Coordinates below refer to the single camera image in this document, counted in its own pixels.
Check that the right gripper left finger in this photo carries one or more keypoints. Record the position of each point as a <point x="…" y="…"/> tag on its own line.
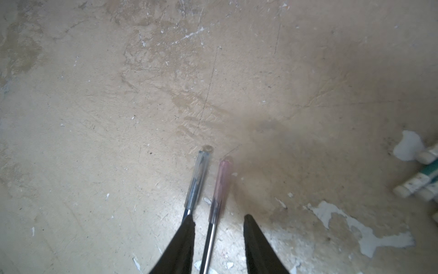
<point x="178" y="256"/>

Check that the pink transparent pencil cap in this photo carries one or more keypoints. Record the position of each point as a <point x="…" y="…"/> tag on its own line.
<point x="221" y="189"/>

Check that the blue transparent pencil cap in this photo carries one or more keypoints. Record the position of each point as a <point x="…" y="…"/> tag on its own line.
<point x="198" y="177"/>

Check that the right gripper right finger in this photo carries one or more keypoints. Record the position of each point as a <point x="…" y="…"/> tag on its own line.
<point x="260" y="256"/>

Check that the grey pencil pink cap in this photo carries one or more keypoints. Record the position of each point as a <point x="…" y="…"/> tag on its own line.
<point x="208" y="248"/>

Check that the teal green pencil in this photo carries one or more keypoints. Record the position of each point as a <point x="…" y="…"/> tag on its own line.
<point x="428" y="155"/>

